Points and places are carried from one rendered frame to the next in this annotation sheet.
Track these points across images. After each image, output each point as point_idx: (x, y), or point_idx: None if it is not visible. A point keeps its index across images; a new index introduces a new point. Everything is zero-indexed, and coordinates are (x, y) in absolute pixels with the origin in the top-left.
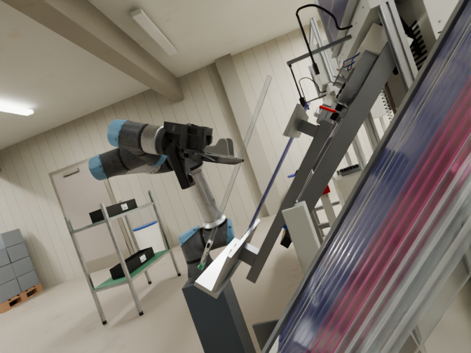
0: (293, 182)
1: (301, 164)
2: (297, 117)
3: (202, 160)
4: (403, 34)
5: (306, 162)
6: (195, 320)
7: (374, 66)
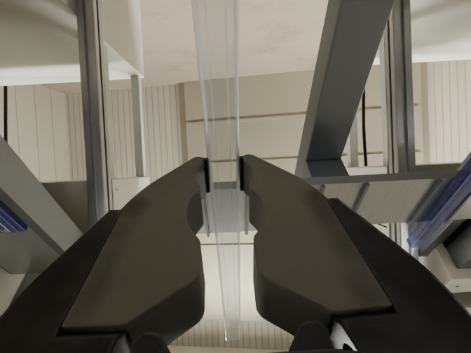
0: (331, 40)
1: (319, 100)
2: None
3: (17, 302)
4: None
5: (313, 104)
6: None
7: (436, 235)
